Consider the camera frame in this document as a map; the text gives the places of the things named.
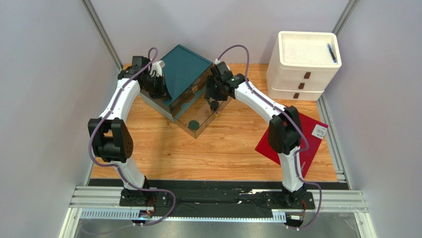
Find teal drawer organizer box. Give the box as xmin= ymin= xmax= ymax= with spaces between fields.
xmin=140 ymin=44 xmax=212 ymax=122

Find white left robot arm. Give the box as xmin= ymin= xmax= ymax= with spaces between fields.
xmin=88 ymin=70 xmax=168 ymax=200

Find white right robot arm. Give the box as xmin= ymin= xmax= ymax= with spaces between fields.
xmin=205 ymin=60 xmax=306 ymax=202

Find black round jar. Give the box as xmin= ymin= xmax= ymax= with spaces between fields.
xmin=210 ymin=100 xmax=219 ymax=112

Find green round compact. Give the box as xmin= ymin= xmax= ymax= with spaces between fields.
xmin=188 ymin=120 xmax=200 ymax=130

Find blue pen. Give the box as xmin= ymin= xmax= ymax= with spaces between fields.
xmin=327 ymin=44 xmax=338 ymax=63

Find white three-drawer cabinet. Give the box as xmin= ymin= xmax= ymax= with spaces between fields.
xmin=266 ymin=31 xmax=342 ymax=101

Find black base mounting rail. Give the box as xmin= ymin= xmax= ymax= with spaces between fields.
xmin=119 ymin=179 xmax=316 ymax=219

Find clear drawer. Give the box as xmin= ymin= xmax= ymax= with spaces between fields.
xmin=169 ymin=64 xmax=212 ymax=119
xmin=172 ymin=84 xmax=231 ymax=138

